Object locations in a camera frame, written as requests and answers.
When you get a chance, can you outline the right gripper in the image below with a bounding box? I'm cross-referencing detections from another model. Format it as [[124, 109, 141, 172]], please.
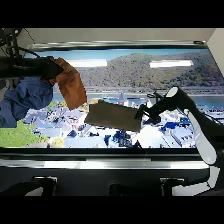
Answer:
[[141, 101, 165, 125]]

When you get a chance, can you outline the olive grey shirt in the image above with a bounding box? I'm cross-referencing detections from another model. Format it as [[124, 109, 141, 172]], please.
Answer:
[[84, 99, 145, 133]]

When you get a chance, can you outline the blue garment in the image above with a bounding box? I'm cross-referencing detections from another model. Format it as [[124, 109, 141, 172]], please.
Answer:
[[0, 76, 55, 129]]

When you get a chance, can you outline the silver frame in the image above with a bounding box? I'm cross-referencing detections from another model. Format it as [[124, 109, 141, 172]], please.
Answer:
[[0, 40, 224, 197]]

